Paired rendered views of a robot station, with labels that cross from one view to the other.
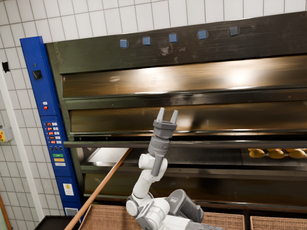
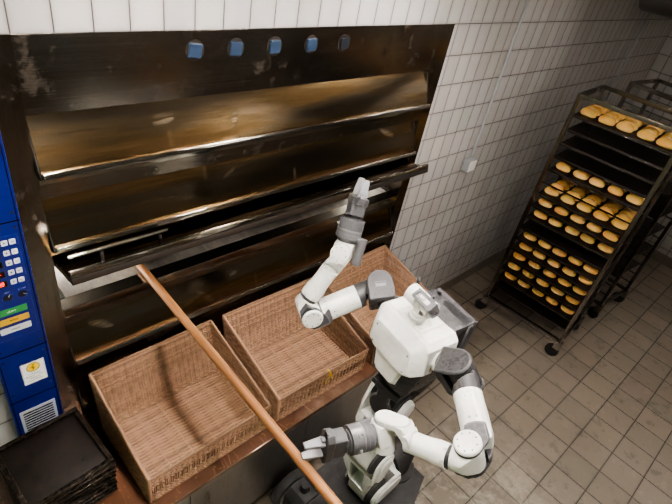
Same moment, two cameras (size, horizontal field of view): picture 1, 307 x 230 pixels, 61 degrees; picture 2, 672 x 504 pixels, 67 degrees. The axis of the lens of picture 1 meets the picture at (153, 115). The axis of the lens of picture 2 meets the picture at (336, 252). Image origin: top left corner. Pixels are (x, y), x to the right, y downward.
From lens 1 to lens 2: 152 cm
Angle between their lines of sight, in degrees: 61
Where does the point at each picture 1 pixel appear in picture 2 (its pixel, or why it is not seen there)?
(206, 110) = (291, 154)
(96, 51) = (134, 63)
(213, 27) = (324, 34)
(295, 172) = not seen: hidden behind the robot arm
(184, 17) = (294, 13)
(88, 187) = (81, 344)
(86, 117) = (88, 207)
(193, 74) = (288, 103)
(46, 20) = not seen: outside the picture
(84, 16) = not seen: outside the picture
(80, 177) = (60, 334)
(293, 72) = (382, 96)
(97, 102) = (122, 170)
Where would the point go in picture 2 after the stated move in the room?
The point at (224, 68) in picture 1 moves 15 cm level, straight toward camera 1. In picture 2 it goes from (321, 93) to (346, 107)
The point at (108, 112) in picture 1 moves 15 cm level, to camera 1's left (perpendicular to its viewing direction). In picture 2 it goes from (138, 186) to (100, 201)
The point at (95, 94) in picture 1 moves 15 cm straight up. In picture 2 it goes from (126, 155) to (123, 109)
